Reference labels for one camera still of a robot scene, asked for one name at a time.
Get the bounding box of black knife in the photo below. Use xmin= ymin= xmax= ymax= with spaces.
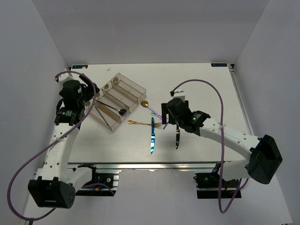
xmin=175 ymin=125 xmax=180 ymax=149

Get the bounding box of gold bowl rainbow spoon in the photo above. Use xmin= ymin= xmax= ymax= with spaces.
xmin=141 ymin=100 xmax=162 ymax=120

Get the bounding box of blue knife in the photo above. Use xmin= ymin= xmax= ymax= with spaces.
xmin=150 ymin=117 xmax=155 ymax=154

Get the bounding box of black spoon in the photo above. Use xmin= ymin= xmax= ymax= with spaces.
xmin=96 ymin=100 xmax=127 ymax=116

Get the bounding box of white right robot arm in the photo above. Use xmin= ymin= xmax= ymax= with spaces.
xmin=161 ymin=98 xmax=283 ymax=187

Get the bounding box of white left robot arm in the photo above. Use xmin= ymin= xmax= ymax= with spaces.
xmin=28 ymin=79 xmax=99 ymax=209

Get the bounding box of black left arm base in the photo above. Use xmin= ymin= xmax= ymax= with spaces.
xmin=72 ymin=164 xmax=120 ymax=197

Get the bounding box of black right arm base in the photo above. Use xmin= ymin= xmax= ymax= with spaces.
xmin=193 ymin=163 xmax=239 ymax=199

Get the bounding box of gold ornate fork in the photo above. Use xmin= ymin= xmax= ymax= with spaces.
xmin=127 ymin=120 xmax=163 ymax=128

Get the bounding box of blue label sticker left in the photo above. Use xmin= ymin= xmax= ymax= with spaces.
xmin=72 ymin=65 xmax=88 ymax=69

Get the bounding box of blue label sticker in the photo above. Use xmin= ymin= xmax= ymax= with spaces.
xmin=72 ymin=65 xmax=88 ymax=69
xmin=211 ymin=63 xmax=227 ymax=67

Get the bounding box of clear smoked compartment organizer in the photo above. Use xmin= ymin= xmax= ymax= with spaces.
xmin=87 ymin=73 xmax=146 ymax=132

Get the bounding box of blue label sticker right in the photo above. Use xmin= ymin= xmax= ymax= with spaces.
xmin=211 ymin=63 xmax=227 ymax=67

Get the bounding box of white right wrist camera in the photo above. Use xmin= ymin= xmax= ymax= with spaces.
xmin=171 ymin=88 xmax=186 ymax=102

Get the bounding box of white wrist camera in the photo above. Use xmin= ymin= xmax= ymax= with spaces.
xmin=171 ymin=88 xmax=186 ymax=102
xmin=55 ymin=71 xmax=74 ymax=85

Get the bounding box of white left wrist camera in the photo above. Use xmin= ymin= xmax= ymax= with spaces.
xmin=55 ymin=71 xmax=74 ymax=85

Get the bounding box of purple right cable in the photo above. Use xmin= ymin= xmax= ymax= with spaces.
xmin=171 ymin=79 xmax=248 ymax=214

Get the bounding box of purple cable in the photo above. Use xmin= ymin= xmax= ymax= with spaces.
xmin=7 ymin=71 xmax=97 ymax=221
xmin=171 ymin=79 xmax=248 ymax=214

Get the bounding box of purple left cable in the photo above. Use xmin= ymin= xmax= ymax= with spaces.
xmin=7 ymin=71 xmax=97 ymax=221

